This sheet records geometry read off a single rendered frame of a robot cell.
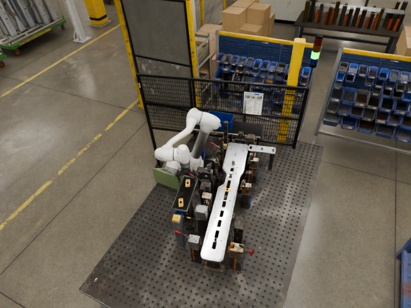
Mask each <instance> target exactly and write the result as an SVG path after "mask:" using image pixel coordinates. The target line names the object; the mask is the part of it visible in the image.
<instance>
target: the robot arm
mask: <svg viewBox="0 0 411 308"><path fill-rule="evenodd" d="M186 123H187V127H186V129H184V130H183V131H181V132H180V133H179V134H177V135H176V136H174V137H173V138H171V139H170V140H169V141H168V142H167V143H166V144H165V145H163V146H162V147H161V148H158V149H156V151H155V157H156V159H158V160H161V161H167V162H166V167H165V168H161V170H163V171H165V172H168V173H170V174H175V177H177V179H178V180H179V183H180V176H181V175H182V174H183V173H189V174H191V175H193V176H194V182H196V176H198V173H197V172H196V171H197V168H198V167H203V165H204V162H203V160H202V157H201V153H202V150H203V148H204V146H205V143H206V141H207V138H208V136H209V133H210V132H212V131H213V130H216V129H218V128H219V126H220V119H219V118H218V117H216V116H215V115H212V114H209V113H207V112H202V111H199V110H198V109H196V108H192V109H191V110H190V111H189V112H188V114H187V120H186ZM196 124H197V125H200V131H199V134H198V137H197V139H196V142H195V145H194V147H193V150H192V152H191V153H190V151H189V149H188V147H187V146H186V145H184V144H182V145H179V146H178V148H173V145H174V144H175V143H176V142H179V141H180V140H181V139H183V138H185V137H186V136H188V135H189V134H190V133H191V132H192V131H193V129H194V126H195V125H196ZM180 168H181V169H180ZM180 171H181V172H180Z"/></svg>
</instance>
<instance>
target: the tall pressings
mask: <svg viewBox="0 0 411 308"><path fill-rule="evenodd" d="M31 1H32V2H31ZM5 2H6V4H7V6H8V8H9V10H10V12H11V13H16V15H17V16H13V17H14V19H15V20H14V19H13V18H12V17H11V16H8V15H7V13H8V11H7V9H6V7H5V5H4V4H3V2H2V0H0V6H1V7H2V9H1V8H0V19H1V20H0V24H1V26H2V27H3V29H4V31H5V33H6V34H7V36H8V35H9V36H11V37H12V38H13V37H15V36H18V34H17V31H19V32H21V33H23V32H25V31H26V27H29V28H31V29H32V28H34V27H36V25H35V23H37V24H42V23H43V24H44V25H47V24H50V22H49V20H52V22H54V21H56V20H58V17H57V15H56V13H55V11H54V9H53V6H52V4H51V2H50V0H5ZM26 2H27V3H28V4H27V3H26ZM32 3H33V5H34V7H35V8H31V5H32ZM16 5H17V6H18V7H17V6H16ZM14 11H15V12H14ZM4 13H5V14H4Z"/></svg>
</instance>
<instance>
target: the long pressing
mask: <svg viewBox="0 0 411 308"><path fill-rule="evenodd" d="M247 153H248V145H246V144H239V143H233V142H230V143H229V144H228V148H227V151H226V155H225V158H224V162H223V167H222V170H223V171H224V172H225V173H226V178H225V181H224V184H223V185H221V186H219V187H218V189H217V193H216V196H215V200H214V203H213V208H212V212H211V215H210V219H209V223H208V226H207V230H206V233H205V238H204V242H203V245H202V249H201V258H202V259H204V260H210V261H213V262H222V261H223V259H224V253H225V250H226V244H227V240H228V235H229V229H230V225H231V219H232V214H233V211H234V205H235V199H236V195H237V190H238V186H239V180H240V176H241V175H242V174H243V173H244V169H245V163H246V158H247ZM235 155H236V156H235ZM232 161H235V165H232ZM231 168H234V171H233V172H231ZM229 174H232V178H229ZM228 180H230V181H231V184H230V187H229V188H231V189H232V191H231V192H228V197H227V200H224V194H225V191H223V188H226V187H227V183H228ZM223 201H225V202H226V205H225V208H222V204H223ZM221 210H223V211H224V213H223V217H220V212H221ZM219 220H221V227H217V225H218V221H219ZM216 230H219V231H220V232H219V235H218V238H217V240H216V242H217V245H216V248H215V249H212V245H213V242H214V239H215V232H216Z"/></svg>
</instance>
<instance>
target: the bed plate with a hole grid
mask: <svg viewBox="0 0 411 308"><path fill-rule="evenodd" d="M219 138H220V137H215V136H208V140H207V141H206V143H205V146H204V148H203V150H202V151H205V158H204V160H205V159H216V157H217V149H218V148H217V147H215V146H213V145H212V144H210V143H211V142H213V143H214V144H215V145H217V146H219V147H220V143H219V141H218V139H219ZM259 144H260V145H261V146H266V147H275V148H276V152H275V156H274V158H273V164H272V167H274V168H275V171H274V172H272V171H267V170H265V166H268V163H269V159H270V154H267V153H258V158H259V162H258V163H259V169H258V172H257V179H258V180H257V184H254V183H251V187H252V191H251V195H250V196H251V202H250V204H251V208H249V209H241V208H240V207H239V205H240V204H241V202H242V190H241V189H240V185H241V184H242V180H244V179H245V171H247V170H248V169H249V166H250V164H248V163H247V161H246V163H245V169H244V173H243V174H242V175H241V176H240V180H239V186H238V190H237V195H236V199H235V205H234V211H233V213H235V216H234V219H233V218H232V219H231V225H230V229H229V235H228V240H227V243H228V244H229V243H230V242H233V240H234V224H235V218H236V216H238V217H243V218H245V225H244V230H243V234H244V235H245V236H244V241H243V244H244V250H250V251H254V253H253V254H252V253H248V252H245V251H244V255H243V259H242V263H244V264H243V270H242V274H241V273H239V272H236V271H233V272H232V271H231V270H228V264H229V262H230V259H231V258H230V257H229V252H228V250H225V253H224V259H223V261H222V262H221V265H224V272H219V271H214V270H210V269H205V268H204V264H205V262H206V261H207V260H204V259H202V261H201V262H202V265H200V264H198V263H196V262H192V261H191V249H189V245H188V239H187V238H186V237H185V241H186V242H187V245H186V247H185V249H180V248H177V246H178V244H177V240H176V236H175V232H174V229H173V226H172V218H173V214H174V212H175V210H172V209H171V207H172V205H173V202H174V199H175V197H176V194H177V192H178V190H176V189H174V188H171V187H168V186H166V185H162V184H161V183H157V184H156V185H155V186H154V188H153V189H152V190H151V192H150V193H149V195H148V196H147V197H146V199H145V200H144V201H143V203H142V204H141V205H140V207H139V208H138V209H137V211H136V212H135V213H134V215H133V217H132V218H131V219H130V220H129V221H128V223H127V224H126V226H125V227H124V228H123V230H122V231H121V233H120V234H119V235H118V237H117V238H116V239H115V240H114V242H113V243H112V245H111V246H110V247H109V249H108V250H107V251H106V252H105V254H104V255H103V257H102V258H101V259H100V261H99V262H98V263H97V264H96V266H95V268H94V269H93V270H92V271H91V273H90V274H89V275H88V277H87V278H86V280H85V281H84V282H83V284H82V285H81V286H80V288H79V289H78V290H79V291H80V292H81V293H83V294H85V295H87V296H88V297H90V298H92V299H94V300H96V301H97V302H99V303H101V304H103V305H104V306H106V307H108V308H284V305H285V302H286V297H287V293H288V290H289V286H290V282H291V278H292V273H293V270H294V266H295V261H296V259H297V254H298V250H299V247H300V242H301V239H302V235H303V231H304V228H305V223H306V219H307V215H308V211H309V206H310V204H311V199H312V196H313V192H314V187H315V184H316V180H317V176H318V173H319V168H320V164H321V161H322V156H323V153H324V149H325V147H323V146H320V145H314V144H311V143H308V142H303V141H299V140H297V143H296V147H295V149H293V148H292V146H290V145H277V144H270V143H265V142H259Z"/></svg>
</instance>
